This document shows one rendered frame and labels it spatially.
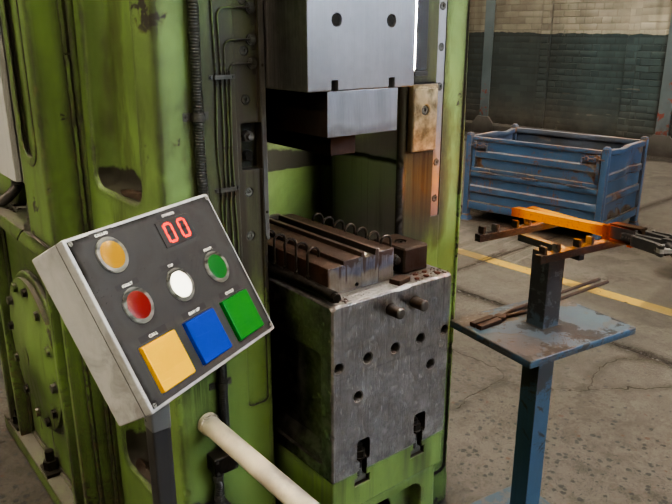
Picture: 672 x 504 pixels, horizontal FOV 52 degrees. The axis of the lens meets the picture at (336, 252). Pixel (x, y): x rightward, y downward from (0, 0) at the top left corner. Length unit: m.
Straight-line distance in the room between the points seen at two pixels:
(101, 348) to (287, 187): 1.07
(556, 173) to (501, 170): 0.46
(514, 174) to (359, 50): 4.12
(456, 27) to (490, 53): 8.92
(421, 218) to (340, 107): 0.54
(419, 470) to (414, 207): 0.70
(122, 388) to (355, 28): 0.85
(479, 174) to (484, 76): 5.32
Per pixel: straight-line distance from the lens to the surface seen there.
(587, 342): 1.89
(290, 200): 2.02
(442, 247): 2.01
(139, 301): 1.08
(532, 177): 5.47
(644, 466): 2.81
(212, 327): 1.16
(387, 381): 1.69
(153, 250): 1.14
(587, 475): 2.69
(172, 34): 1.42
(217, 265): 1.22
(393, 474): 1.85
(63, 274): 1.06
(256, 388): 1.71
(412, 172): 1.84
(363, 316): 1.55
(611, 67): 9.85
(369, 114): 1.53
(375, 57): 1.53
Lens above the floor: 1.48
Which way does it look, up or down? 18 degrees down
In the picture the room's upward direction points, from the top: straight up
